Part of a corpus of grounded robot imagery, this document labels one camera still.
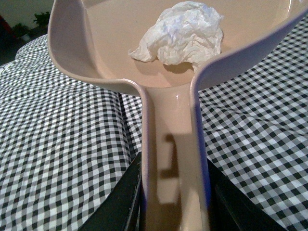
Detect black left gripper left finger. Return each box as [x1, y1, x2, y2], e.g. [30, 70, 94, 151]
[79, 153, 141, 231]

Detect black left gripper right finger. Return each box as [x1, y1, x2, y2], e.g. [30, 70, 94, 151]
[207, 160, 285, 231]

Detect beige plastic dustpan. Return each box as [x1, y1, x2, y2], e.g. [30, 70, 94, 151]
[48, 0, 308, 231]

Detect white tissue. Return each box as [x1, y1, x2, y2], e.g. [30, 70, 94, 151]
[128, 1, 223, 71]

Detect black white checkered bedsheet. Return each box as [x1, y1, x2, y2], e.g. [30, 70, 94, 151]
[0, 18, 308, 231]

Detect potted green plants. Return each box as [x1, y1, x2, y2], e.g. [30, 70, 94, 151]
[12, 11, 51, 41]

